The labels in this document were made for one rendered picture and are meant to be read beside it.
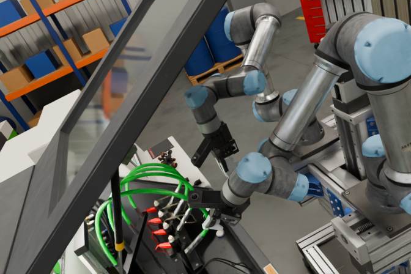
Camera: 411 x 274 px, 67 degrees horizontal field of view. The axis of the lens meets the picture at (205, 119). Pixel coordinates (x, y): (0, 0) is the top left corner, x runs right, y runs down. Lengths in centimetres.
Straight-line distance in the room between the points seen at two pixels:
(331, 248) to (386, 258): 89
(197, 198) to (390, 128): 52
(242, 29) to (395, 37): 73
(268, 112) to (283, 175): 67
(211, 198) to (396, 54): 57
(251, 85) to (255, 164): 30
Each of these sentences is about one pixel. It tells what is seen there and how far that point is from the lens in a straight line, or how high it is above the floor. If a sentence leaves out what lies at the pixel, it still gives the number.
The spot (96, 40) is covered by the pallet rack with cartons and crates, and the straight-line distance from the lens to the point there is 625.
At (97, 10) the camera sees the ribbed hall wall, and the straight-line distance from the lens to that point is 739.
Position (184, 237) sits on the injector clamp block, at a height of 98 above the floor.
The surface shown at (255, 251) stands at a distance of 126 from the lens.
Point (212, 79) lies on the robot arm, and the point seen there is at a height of 156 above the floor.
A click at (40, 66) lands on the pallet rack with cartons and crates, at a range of 653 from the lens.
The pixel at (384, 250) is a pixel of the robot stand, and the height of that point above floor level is 92.
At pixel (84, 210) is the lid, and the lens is 64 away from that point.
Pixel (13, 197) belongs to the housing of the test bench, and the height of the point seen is 150.
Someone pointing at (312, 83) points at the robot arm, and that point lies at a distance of 85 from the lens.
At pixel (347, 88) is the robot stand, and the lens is 119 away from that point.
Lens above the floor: 191
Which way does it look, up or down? 26 degrees down
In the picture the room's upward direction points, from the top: 25 degrees counter-clockwise
